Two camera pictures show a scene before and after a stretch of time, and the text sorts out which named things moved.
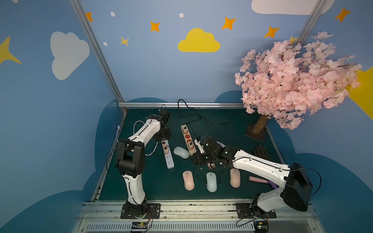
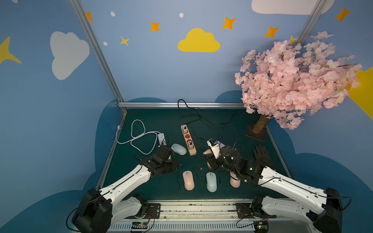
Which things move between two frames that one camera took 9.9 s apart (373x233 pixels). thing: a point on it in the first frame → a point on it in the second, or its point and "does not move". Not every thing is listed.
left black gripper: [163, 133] → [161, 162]
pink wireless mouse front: [188, 179] does not move
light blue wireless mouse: [211, 181] does not move
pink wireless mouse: [235, 177] does not move
